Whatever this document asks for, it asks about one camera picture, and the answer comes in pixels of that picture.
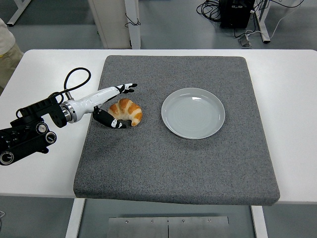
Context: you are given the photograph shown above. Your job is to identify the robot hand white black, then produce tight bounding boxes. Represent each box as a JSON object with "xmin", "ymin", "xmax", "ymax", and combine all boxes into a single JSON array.
[{"xmin": 72, "ymin": 83, "xmax": 138, "ymax": 129}]

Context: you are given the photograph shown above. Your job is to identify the croissant bread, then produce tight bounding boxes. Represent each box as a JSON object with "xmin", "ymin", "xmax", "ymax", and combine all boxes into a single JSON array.
[{"xmin": 108, "ymin": 98, "xmax": 143, "ymax": 127}]

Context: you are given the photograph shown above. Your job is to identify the grey round plate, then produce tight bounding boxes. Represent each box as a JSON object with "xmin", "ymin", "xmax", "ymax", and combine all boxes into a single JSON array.
[{"xmin": 161, "ymin": 87, "xmax": 226, "ymax": 140}]

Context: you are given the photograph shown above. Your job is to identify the white column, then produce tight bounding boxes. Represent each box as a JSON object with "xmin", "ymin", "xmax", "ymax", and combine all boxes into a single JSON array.
[{"xmin": 124, "ymin": 0, "xmax": 142, "ymax": 50}]

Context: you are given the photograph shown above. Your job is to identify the beige cabinet panel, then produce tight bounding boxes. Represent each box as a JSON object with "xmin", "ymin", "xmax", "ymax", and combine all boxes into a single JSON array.
[{"xmin": 88, "ymin": 0, "xmax": 132, "ymax": 50}]

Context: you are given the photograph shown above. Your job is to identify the grey felt mat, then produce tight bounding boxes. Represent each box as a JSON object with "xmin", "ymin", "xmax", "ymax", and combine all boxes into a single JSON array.
[{"xmin": 73, "ymin": 55, "xmax": 281, "ymax": 206}]

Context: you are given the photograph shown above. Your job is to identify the person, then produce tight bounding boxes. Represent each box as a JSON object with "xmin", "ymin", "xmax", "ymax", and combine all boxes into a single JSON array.
[{"xmin": 0, "ymin": 17, "xmax": 25, "ymax": 89}]

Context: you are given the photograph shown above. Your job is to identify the white desk foot bar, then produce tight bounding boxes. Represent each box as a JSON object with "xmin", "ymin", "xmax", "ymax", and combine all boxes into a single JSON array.
[{"xmin": 6, "ymin": 0, "xmax": 32, "ymax": 27}]

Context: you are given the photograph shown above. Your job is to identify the white table leg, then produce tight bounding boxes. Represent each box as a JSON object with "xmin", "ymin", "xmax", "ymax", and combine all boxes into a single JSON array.
[
  {"xmin": 250, "ymin": 205, "xmax": 268, "ymax": 238},
  {"xmin": 65, "ymin": 198, "xmax": 86, "ymax": 238}
]

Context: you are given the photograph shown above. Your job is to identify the grey floor socket box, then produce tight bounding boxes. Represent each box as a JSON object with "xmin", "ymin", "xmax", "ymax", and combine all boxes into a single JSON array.
[{"xmin": 238, "ymin": 34, "xmax": 253, "ymax": 48}]

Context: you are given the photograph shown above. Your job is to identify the black computer case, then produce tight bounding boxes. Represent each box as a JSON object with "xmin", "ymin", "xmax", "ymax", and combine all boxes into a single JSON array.
[{"xmin": 219, "ymin": 0, "xmax": 256, "ymax": 28}]

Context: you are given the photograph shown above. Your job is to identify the white desk leg with foot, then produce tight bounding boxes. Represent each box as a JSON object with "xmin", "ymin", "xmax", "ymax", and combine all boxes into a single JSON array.
[{"xmin": 255, "ymin": 0, "xmax": 270, "ymax": 44}]

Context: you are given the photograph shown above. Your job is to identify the thin black cable loop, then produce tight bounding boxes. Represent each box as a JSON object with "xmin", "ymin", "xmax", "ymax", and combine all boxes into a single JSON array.
[{"xmin": 124, "ymin": 12, "xmax": 142, "ymax": 27}]

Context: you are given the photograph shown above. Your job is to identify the black cable bundle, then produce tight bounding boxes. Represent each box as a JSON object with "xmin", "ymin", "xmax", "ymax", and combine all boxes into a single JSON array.
[{"xmin": 196, "ymin": 0, "xmax": 223, "ymax": 23}]

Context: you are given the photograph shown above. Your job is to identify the long white cable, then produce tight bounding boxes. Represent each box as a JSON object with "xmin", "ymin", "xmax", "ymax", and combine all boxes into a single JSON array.
[{"xmin": 269, "ymin": 0, "xmax": 305, "ymax": 39}]

